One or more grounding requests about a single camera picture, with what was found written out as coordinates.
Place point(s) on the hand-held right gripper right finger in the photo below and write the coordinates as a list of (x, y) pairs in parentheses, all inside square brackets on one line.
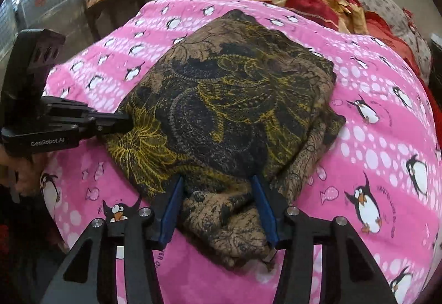
[(266, 214)]

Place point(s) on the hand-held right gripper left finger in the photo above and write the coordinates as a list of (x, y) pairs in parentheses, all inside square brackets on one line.
[(171, 214)]

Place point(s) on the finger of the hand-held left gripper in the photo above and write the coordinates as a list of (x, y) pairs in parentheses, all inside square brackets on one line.
[(110, 122)]

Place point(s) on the brown floral cloth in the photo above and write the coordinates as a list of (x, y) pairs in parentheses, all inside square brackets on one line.
[(224, 100)]

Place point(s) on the person's left hand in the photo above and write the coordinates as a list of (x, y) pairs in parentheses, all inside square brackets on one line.
[(29, 173)]

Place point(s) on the grey metal door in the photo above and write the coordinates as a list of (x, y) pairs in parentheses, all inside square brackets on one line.
[(51, 14)]

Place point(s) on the pink penguin blanket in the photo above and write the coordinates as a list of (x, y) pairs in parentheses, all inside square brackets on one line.
[(380, 117)]

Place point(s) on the red orange floral blanket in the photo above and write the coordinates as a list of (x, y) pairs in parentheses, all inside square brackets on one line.
[(310, 0)]

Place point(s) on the dark wooden headboard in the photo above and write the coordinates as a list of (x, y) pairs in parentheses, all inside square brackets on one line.
[(435, 62)]

